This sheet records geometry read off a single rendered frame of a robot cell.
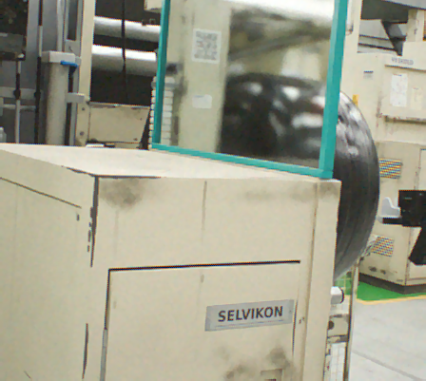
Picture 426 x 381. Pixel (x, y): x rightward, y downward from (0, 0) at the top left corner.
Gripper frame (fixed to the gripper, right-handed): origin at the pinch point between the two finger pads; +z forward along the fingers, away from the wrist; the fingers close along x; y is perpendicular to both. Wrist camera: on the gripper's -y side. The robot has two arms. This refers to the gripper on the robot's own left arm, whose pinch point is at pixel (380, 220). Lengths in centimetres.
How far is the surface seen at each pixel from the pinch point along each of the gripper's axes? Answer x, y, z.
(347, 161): 2.6, 13.9, 8.6
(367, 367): -183, -91, 195
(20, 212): 89, 2, -13
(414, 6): -605, 246, 559
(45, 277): 89, -7, -24
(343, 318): -9.3, -26.3, 22.7
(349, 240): -1.0, -5.3, 11.6
